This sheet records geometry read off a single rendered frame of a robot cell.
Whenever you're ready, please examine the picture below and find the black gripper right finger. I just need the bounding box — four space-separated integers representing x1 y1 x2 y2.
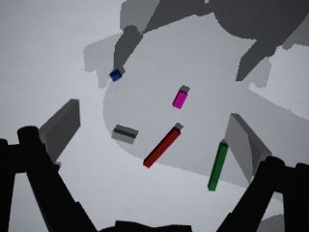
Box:
216 113 309 232

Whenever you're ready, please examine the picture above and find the dark grey rectangular block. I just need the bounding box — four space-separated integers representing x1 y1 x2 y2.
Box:
111 128 135 145

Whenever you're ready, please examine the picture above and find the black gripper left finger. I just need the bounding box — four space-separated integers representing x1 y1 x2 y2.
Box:
0 99 98 232

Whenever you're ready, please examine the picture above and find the dark red rod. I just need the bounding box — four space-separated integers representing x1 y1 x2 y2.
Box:
143 126 181 168

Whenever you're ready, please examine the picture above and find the magenta rod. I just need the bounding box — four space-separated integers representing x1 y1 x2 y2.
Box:
173 90 187 109

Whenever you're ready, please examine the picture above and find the green rod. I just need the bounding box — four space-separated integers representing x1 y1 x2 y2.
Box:
208 143 229 191

